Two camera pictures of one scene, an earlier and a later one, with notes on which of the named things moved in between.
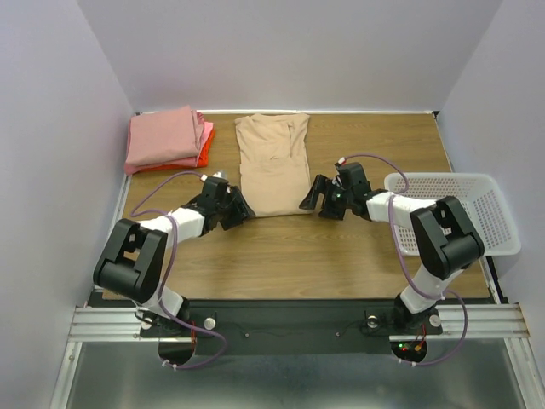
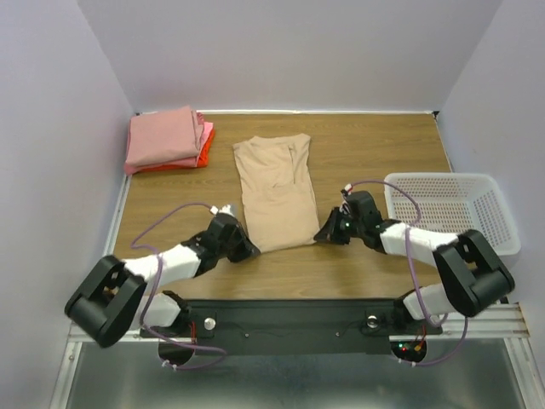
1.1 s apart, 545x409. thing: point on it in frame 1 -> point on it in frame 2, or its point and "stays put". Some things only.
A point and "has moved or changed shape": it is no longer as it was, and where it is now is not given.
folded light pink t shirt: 205,133 stays put
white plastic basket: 479,198 stays put
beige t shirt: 274,163 has moved or changed shape
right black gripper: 326,198 -> 335,227
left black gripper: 242,211 -> 246,249
